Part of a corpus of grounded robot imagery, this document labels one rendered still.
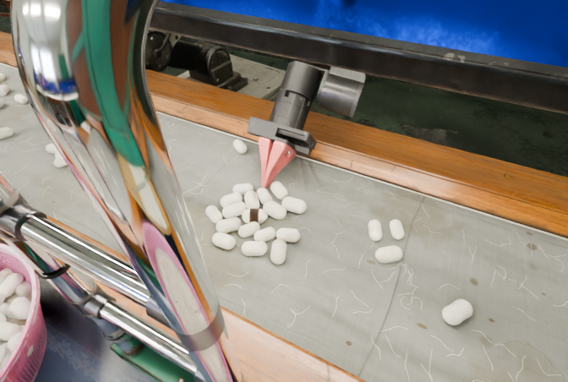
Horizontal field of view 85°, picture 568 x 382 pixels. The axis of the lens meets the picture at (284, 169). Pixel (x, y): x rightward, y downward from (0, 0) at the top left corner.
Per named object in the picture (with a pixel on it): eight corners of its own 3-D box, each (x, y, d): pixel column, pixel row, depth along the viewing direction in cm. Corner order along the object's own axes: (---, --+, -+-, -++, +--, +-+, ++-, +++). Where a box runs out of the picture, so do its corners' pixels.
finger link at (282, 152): (270, 190, 46) (291, 131, 47) (229, 176, 48) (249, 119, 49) (283, 193, 53) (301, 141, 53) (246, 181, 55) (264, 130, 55)
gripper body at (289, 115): (305, 144, 46) (321, 97, 46) (245, 126, 49) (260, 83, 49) (314, 153, 52) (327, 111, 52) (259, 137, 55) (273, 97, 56)
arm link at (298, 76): (292, 67, 55) (288, 51, 49) (330, 78, 54) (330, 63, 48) (279, 104, 54) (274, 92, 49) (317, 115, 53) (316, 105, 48)
